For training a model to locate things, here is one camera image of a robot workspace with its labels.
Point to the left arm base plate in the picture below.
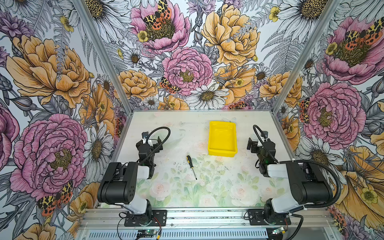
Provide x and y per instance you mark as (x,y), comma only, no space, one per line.
(158,218)

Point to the black yellow handled screwdriver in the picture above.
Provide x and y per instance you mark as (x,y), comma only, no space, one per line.
(190,162)

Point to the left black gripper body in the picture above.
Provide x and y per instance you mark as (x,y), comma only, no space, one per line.
(144,144)

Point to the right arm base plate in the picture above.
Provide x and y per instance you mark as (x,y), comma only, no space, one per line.
(259,217)

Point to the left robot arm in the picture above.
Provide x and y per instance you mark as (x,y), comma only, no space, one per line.
(118,186)

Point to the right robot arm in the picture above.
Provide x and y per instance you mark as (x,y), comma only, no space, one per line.
(307,186)

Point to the green circuit board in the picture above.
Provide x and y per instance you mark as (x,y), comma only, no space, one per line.
(146,234)

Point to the right corner aluminium post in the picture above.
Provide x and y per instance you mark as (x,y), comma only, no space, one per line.
(323,22)

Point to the aluminium front rail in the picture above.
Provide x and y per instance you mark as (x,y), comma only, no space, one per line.
(208,224)

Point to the yellow plastic bin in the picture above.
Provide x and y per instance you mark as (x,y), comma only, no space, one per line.
(222,139)

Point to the corner aluminium post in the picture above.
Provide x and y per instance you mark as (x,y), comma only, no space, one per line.
(323,22)
(97,41)

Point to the left corner aluminium post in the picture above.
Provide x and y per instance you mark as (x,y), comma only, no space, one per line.
(97,41)

